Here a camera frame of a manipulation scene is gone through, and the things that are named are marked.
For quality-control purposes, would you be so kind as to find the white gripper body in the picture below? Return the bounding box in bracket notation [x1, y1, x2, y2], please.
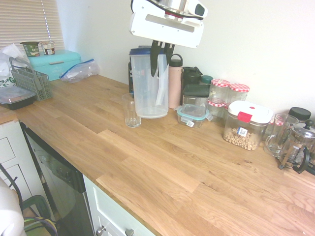
[128, 12, 205, 49]

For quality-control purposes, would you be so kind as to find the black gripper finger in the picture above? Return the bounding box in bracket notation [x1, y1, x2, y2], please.
[163, 43, 176, 65]
[150, 40, 165, 78]

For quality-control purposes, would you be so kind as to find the clear pitcher with blue lid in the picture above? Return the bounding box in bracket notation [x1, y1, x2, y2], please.
[129, 48, 170, 119]

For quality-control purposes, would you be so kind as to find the pink bottle with black cap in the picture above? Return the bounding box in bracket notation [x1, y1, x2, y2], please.
[168, 54, 184, 109]

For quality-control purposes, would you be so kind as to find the black Vega protein tub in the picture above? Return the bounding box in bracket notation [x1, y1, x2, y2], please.
[127, 59, 135, 94]

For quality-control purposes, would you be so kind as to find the black shaker bottle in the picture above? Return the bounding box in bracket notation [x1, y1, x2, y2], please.
[181, 66, 203, 105]

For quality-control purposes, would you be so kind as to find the glass jar with green lid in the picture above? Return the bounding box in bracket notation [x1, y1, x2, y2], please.
[199, 75, 214, 86]

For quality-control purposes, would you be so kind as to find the square container with dark lid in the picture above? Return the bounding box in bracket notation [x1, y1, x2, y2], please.
[182, 84, 211, 109]

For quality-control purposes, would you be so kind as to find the clear faceted drinking glass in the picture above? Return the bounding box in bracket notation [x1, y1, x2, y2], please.
[122, 92, 143, 128]

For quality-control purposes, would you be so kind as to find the glass food container teal lid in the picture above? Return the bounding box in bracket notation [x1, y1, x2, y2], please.
[174, 104, 213, 129]

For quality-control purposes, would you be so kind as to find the clear zip bag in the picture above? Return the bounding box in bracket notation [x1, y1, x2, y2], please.
[59, 58, 100, 84]

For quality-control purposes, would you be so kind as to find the teal metal bread box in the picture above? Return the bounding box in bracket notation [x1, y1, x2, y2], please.
[27, 49, 82, 82]

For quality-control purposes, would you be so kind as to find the cereal container with white lid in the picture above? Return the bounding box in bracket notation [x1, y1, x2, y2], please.
[222, 100, 274, 151]

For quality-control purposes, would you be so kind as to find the white and brown yogurt cup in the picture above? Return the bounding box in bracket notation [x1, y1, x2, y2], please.
[39, 40, 56, 56]

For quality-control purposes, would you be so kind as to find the white blind wand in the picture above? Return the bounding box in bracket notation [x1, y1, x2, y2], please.
[41, 0, 52, 41]

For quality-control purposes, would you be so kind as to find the green oat yogurt cup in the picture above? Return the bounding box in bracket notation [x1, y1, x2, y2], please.
[20, 41, 40, 58]

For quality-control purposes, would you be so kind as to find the grey plastic cutlery basket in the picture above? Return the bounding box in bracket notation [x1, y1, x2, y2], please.
[9, 57, 54, 102]

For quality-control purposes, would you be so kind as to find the beige window blind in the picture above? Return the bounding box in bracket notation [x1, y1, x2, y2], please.
[0, 0, 65, 51]

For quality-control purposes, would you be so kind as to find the clear glass mug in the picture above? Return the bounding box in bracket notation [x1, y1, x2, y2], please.
[263, 113, 300, 158]

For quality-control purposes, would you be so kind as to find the jar with black lid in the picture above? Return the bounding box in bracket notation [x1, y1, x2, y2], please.
[288, 107, 312, 123]

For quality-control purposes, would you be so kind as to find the black takeaway container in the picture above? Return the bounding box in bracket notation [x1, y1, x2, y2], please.
[0, 86, 37, 111]

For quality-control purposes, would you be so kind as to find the white plastic shopping bag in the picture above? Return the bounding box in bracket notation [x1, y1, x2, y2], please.
[0, 43, 30, 89]

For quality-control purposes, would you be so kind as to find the black dishwasher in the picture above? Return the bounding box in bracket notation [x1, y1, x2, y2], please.
[21, 121, 95, 236]

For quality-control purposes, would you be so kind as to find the glass French press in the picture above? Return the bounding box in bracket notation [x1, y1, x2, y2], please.
[278, 119, 315, 175]

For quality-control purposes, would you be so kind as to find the pale kitchen base cabinet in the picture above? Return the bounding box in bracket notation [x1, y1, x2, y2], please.
[83, 174, 158, 236]

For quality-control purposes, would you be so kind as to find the white panelled cabinet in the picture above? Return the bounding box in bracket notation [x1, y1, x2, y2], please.
[0, 120, 54, 217]

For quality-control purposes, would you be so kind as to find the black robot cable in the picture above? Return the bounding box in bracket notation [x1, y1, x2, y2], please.
[129, 0, 206, 21]

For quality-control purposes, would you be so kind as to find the green tubular frame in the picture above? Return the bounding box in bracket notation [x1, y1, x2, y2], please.
[21, 195, 54, 222]

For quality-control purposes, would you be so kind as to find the floor cable bundle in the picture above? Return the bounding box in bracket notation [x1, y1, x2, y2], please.
[23, 216, 59, 236]

